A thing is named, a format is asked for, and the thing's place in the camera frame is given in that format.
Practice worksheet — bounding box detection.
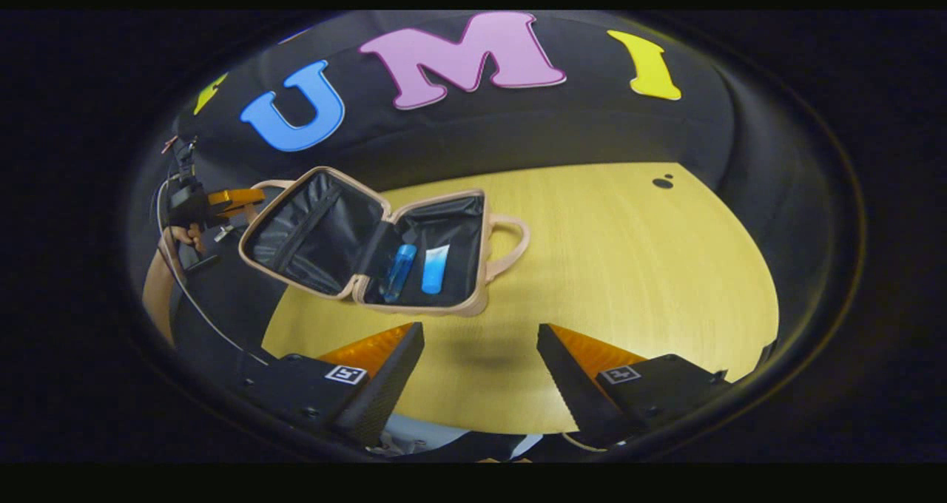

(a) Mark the person's clothing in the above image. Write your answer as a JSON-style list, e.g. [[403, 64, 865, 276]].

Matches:
[[370, 413, 585, 463]]

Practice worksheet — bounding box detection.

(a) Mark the black backdrop cloth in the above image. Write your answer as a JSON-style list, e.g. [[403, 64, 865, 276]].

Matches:
[[129, 11, 815, 371]]

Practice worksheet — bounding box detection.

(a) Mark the white and blue tube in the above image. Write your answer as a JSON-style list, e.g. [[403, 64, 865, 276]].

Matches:
[[421, 244, 451, 295]]

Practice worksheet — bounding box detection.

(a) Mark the thin white cable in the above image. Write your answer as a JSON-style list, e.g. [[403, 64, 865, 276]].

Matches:
[[154, 174, 271, 365]]

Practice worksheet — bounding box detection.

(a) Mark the blue skin care bottle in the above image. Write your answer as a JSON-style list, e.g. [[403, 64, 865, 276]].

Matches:
[[381, 243, 418, 303]]

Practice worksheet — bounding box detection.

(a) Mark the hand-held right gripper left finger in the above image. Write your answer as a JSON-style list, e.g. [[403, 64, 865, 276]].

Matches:
[[237, 322, 426, 448]]

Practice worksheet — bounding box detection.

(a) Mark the pink suitcase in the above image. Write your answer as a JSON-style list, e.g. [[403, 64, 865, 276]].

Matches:
[[238, 166, 531, 318]]

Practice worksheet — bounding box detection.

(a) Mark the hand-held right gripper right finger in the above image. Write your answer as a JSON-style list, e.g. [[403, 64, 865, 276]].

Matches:
[[536, 323, 729, 450]]

